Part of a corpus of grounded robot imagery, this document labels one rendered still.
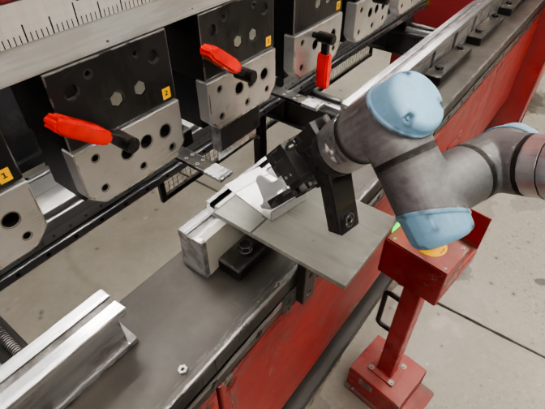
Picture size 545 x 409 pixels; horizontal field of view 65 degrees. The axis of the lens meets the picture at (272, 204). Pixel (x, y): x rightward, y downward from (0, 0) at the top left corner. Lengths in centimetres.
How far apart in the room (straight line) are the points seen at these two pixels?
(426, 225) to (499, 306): 159
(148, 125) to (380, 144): 27
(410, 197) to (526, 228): 199
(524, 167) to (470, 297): 152
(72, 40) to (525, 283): 202
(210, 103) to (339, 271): 31
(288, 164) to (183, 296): 32
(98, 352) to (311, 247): 36
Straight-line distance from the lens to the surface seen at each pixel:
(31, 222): 50
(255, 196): 78
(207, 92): 60
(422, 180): 49
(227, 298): 79
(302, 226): 73
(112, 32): 49
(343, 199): 63
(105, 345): 73
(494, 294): 210
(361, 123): 50
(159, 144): 56
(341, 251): 70
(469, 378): 183
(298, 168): 63
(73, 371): 72
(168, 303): 80
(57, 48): 46
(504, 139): 58
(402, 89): 48
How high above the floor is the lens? 152
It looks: 42 degrees down
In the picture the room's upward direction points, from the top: straight up
